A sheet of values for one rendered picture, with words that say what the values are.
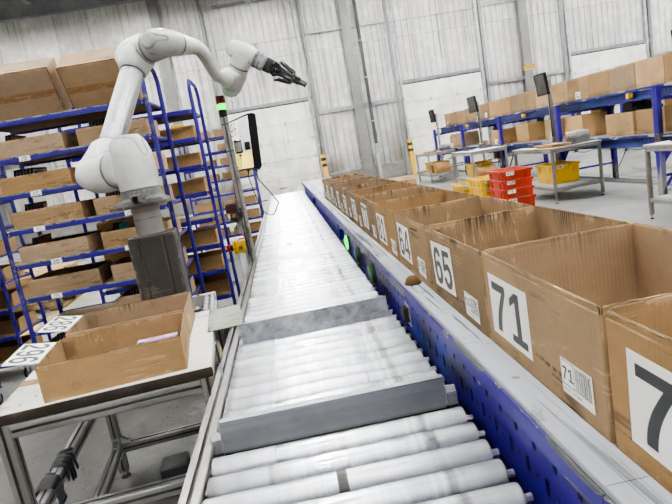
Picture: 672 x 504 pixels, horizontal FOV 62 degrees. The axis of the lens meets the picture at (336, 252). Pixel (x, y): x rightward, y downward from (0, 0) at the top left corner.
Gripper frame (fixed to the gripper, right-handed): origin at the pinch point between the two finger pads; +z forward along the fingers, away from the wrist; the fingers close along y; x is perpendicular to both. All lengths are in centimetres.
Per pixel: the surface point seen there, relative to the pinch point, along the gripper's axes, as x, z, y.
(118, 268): -67, -51, -127
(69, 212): -57, -89, -112
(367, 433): -208, 58, 68
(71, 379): -196, -6, 7
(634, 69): 525, 348, -71
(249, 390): -193, 37, 37
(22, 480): -217, -6, -13
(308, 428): -205, 50, 55
